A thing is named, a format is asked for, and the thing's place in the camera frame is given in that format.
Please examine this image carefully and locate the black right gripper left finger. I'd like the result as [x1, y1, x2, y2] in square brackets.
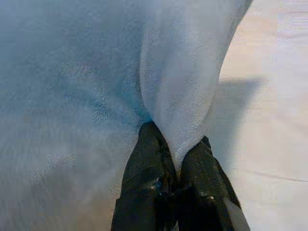
[111, 122, 179, 231]

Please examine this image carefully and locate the pale blue fleece blanket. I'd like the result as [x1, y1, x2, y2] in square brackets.
[0, 0, 255, 193]

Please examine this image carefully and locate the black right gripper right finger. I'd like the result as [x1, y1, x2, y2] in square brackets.
[175, 136, 251, 231]

